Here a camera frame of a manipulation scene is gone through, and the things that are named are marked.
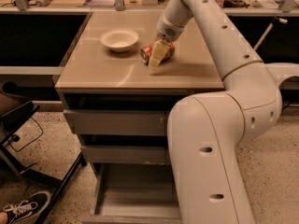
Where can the grey middle drawer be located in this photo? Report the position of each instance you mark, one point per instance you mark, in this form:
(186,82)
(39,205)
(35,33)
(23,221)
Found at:
(125,149)

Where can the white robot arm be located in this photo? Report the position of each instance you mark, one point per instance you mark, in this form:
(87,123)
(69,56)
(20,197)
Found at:
(203,129)

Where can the grey top drawer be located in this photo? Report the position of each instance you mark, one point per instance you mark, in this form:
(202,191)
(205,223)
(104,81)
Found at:
(115,114)

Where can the grey open bottom drawer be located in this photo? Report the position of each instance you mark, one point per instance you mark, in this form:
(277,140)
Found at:
(134,194)

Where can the white stick black tip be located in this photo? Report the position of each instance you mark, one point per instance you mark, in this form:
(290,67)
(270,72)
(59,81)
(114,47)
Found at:
(268,29)

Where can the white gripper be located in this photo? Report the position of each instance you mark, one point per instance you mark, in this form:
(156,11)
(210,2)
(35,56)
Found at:
(165,31)

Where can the white paper bowl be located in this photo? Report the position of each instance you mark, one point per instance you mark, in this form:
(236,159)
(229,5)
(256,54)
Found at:
(119,40)

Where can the black white sneaker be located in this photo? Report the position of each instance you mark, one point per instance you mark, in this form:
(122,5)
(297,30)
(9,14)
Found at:
(30,207)

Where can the crushed red coke can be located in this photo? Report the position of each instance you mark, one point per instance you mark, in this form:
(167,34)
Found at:
(146,51)

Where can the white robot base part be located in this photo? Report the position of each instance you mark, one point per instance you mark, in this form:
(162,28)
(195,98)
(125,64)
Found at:
(283,71)

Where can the grey drawer cabinet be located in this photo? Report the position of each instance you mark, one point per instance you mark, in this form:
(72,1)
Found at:
(94,69)

